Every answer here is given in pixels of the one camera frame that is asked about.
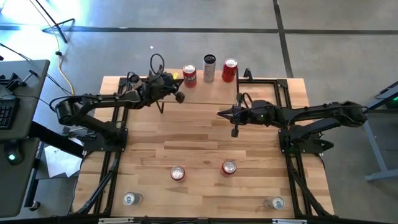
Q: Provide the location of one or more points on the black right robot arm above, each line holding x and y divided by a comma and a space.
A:
317, 115

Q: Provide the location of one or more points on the white paper sheet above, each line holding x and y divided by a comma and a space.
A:
59, 161

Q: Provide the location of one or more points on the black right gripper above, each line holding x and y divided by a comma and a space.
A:
258, 113

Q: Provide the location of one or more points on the silver metal bracket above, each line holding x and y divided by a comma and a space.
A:
289, 221
115, 221

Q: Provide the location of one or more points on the blue silver Red Bull can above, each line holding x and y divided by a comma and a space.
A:
129, 198
277, 203

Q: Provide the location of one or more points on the black desk leg beam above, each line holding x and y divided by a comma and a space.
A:
53, 140

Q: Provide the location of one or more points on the grey metal desk frame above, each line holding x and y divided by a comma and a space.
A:
376, 149

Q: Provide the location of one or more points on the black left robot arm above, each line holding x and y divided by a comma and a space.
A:
102, 101

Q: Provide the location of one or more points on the black computer mouse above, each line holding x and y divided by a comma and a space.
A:
13, 154

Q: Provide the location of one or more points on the red Coca-Cola Zero can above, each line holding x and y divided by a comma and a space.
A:
229, 73
229, 167

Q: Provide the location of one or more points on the black keyboard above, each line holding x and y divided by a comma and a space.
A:
6, 113

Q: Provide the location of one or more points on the grey desk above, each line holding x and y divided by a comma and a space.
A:
28, 93

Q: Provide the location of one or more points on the black stand base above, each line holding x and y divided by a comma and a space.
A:
59, 26

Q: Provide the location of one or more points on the red Fanta soda can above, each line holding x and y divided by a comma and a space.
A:
189, 79
178, 173

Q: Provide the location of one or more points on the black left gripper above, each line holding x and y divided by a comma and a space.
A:
155, 88

